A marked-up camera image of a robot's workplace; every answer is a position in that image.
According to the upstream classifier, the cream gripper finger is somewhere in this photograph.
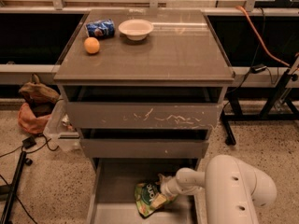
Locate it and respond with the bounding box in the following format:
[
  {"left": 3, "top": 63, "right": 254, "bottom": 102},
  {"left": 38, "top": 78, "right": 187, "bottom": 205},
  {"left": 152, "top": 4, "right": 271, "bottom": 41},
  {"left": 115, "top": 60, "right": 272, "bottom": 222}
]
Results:
[
  {"left": 150, "top": 193, "right": 169, "bottom": 210},
  {"left": 158, "top": 174, "right": 171, "bottom": 185}
]

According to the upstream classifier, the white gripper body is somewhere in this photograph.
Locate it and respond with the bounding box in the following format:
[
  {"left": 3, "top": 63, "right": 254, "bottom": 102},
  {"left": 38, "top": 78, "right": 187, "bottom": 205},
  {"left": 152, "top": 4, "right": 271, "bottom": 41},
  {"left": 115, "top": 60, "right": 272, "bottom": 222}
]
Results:
[{"left": 160, "top": 176, "right": 178, "bottom": 198}]

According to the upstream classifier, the green rice chip bag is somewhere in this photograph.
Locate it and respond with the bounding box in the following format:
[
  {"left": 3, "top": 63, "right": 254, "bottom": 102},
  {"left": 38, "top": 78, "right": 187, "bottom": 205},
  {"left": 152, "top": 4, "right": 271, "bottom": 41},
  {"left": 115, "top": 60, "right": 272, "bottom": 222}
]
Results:
[{"left": 135, "top": 182, "right": 177, "bottom": 217}]

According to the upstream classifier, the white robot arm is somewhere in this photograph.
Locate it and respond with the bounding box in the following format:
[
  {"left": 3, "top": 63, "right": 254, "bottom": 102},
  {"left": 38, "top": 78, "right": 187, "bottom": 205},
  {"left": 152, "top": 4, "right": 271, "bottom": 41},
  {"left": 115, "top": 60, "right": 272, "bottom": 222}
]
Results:
[{"left": 150, "top": 155, "right": 278, "bottom": 224}]

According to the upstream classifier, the grey bottom drawer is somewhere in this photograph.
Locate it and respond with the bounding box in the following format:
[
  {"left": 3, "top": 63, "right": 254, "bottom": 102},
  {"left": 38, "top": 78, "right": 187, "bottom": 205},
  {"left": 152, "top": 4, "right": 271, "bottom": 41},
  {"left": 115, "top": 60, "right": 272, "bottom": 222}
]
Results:
[{"left": 87, "top": 159, "right": 204, "bottom": 224}]

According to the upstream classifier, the grey drawer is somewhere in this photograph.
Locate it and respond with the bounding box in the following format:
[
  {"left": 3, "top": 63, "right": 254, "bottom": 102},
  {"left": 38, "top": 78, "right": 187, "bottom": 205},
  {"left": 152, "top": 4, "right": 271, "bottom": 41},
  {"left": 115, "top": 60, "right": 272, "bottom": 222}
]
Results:
[
  {"left": 87, "top": 159, "right": 204, "bottom": 224},
  {"left": 66, "top": 102, "right": 222, "bottom": 130},
  {"left": 81, "top": 129, "right": 208, "bottom": 159}
]

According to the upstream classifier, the grey middle drawer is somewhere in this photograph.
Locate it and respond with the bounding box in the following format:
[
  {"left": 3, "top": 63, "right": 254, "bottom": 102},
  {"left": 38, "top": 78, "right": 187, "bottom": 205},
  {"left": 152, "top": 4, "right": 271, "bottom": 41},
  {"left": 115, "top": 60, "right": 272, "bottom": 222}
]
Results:
[{"left": 81, "top": 129, "right": 208, "bottom": 159}]

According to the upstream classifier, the grey drawer cabinet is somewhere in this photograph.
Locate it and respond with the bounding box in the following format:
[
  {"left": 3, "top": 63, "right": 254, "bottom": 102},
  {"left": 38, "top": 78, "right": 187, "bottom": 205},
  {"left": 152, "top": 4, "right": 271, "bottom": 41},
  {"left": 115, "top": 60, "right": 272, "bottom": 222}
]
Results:
[{"left": 53, "top": 8, "right": 235, "bottom": 224}]

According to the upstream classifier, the grey top drawer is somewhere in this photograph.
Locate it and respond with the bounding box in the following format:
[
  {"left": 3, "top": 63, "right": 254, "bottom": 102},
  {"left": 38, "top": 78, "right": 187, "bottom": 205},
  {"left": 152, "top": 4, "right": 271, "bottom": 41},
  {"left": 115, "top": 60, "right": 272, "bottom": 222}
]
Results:
[{"left": 66, "top": 102, "right": 222, "bottom": 130}]

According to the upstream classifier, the orange cloth bag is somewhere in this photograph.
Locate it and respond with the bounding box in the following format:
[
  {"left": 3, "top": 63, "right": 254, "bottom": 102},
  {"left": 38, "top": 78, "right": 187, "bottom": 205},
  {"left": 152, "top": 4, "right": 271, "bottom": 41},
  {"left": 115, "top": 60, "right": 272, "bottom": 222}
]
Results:
[{"left": 18, "top": 103, "right": 51, "bottom": 134}]

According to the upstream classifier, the brown cloth bag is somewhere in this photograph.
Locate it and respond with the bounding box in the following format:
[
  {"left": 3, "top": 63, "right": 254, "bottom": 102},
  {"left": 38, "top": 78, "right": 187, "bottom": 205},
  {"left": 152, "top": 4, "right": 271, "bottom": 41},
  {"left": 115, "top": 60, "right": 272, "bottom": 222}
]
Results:
[{"left": 19, "top": 74, "right": 60, "bottom": 117}]

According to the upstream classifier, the clear plastic bin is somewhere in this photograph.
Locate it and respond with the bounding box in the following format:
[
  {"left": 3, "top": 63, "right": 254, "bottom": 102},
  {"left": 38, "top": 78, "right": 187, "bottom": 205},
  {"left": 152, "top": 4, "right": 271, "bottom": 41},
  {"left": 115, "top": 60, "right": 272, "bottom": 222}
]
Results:
[{"left": 43, "top": 100, "right": 80, "bottom": 152}]

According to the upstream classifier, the black plug on floor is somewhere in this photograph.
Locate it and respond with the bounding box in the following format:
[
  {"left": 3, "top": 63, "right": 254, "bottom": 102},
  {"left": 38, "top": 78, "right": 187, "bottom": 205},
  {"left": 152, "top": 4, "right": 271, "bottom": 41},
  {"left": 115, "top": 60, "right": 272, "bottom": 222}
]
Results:
[{"left": 22, "top": 136, "right": 36, "bottom": 149}]

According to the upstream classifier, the black power adapter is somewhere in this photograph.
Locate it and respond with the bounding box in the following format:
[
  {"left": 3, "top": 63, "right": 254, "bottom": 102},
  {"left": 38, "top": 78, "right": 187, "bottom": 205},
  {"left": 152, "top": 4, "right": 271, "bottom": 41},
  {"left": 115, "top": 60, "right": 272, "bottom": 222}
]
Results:
[{"left": 250, "top": 63, "right": 267, "bottom": 74}]

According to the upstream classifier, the orange fruit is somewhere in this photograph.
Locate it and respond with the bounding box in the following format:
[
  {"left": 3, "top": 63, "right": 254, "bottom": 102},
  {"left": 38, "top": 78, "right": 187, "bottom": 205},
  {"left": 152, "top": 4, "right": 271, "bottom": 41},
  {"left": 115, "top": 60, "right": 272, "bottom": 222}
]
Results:
[{"left": 84, "top": 37, "right": 100, "bottom": 54}]

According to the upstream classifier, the black floor stand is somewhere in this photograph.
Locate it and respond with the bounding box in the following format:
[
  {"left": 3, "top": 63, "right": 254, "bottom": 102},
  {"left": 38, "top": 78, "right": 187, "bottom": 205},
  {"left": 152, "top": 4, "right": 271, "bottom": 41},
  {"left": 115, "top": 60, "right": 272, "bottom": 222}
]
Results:
[{"left": 0, "top": 151, "right": 27, "bottom": 224}]

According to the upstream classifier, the white bowl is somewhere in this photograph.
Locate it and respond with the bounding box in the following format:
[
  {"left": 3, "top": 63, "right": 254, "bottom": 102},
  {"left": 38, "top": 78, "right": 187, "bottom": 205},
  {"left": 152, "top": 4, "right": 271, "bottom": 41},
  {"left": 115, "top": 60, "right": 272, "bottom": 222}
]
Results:
[{"left": 119, "top": 20, "right": 153, "bottom": 41}]

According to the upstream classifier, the blue pepsi can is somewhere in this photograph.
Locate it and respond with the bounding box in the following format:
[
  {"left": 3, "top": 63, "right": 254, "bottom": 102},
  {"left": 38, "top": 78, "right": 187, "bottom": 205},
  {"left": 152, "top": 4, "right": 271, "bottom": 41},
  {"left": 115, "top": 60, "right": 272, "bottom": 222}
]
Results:
[{"left": 85, "top": 19, "right": 115, "bottom": 39}]

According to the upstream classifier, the black table frame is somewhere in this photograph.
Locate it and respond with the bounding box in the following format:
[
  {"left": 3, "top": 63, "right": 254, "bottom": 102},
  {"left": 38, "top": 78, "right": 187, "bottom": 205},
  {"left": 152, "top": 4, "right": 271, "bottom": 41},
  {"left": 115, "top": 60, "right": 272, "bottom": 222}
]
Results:
[{"left": 221, "top": 59, "right": 299, "bottom": 146}]

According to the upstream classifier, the orange cable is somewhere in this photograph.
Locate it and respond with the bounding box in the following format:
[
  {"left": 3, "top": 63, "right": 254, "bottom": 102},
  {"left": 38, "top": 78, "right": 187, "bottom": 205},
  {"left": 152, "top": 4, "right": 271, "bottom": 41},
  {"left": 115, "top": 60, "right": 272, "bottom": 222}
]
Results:
[{"left": 235, "top": 5, "right": 292, "bottom": 68}]

